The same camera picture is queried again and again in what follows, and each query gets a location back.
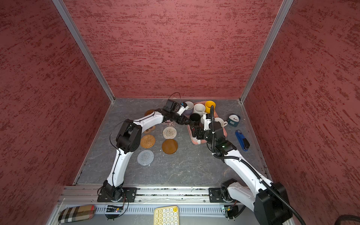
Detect purple mug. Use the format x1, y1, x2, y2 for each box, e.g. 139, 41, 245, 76
183, 101, 194, 116

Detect dark glossy brown coaster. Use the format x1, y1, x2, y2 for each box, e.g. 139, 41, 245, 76
144, 109, 155, 116

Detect black mug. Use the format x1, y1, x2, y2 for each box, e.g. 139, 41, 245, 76
189, 113, 201, 126

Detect beige woven round coaster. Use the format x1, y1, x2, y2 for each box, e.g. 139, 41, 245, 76
163, 127, 177, 139

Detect paw print cork coaster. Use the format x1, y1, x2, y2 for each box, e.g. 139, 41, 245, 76
144, 126, 156, 134

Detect white mug back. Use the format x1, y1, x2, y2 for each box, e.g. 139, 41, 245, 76
193, 103, 206, 116

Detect brown wooden round coaster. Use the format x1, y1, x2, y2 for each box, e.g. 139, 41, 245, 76
162, 139, 178, 155

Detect grey round coaster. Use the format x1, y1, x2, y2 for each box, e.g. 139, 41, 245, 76
137, 150, 154, 166

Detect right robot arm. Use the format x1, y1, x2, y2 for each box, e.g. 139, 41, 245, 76
192, 107, 305, 225

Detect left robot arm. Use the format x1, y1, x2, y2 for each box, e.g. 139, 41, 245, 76
97, 99, 190, 202

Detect white mug right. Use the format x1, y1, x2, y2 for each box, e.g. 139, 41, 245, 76
215, 117, 228, 128

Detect red inside white mug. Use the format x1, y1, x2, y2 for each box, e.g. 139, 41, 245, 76
191, 137, 201, 145

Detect pink tray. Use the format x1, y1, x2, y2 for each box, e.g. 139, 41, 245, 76
187, 100, 228, 144

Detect yellow mug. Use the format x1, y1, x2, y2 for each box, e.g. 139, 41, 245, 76
205, 101, 216, 113

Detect blue stapler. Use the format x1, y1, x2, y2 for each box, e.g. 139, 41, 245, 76
235, 130, 250, 152

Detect yellow keypad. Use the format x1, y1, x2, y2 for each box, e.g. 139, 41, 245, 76
153, 205, 180, 225

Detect plaid glasses case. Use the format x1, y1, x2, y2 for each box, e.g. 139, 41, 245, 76
58, 205, 96, 224

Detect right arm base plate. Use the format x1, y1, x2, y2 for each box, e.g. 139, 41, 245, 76
208, 187, 225, 203

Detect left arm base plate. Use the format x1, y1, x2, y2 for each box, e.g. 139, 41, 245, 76
97, 187, 138, 203

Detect black cable corner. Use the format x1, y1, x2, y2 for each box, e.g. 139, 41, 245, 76
334, 215, 360, 225

